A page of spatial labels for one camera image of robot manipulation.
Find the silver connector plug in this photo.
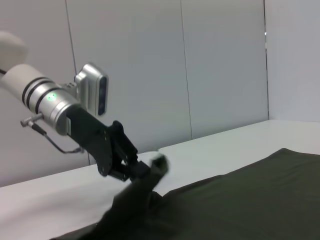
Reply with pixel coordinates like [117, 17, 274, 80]
[19, 112, 45, 128]

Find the dark green shirt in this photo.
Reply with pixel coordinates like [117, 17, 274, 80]
[47, 147, 320, 240]

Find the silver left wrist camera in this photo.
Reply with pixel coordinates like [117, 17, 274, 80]
[74, 62, 109, 117]

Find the red black cable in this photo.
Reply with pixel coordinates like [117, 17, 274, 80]
[31, 122, 85, 155]

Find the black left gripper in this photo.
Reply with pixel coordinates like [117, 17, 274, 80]
[65, 104, 151, 183]

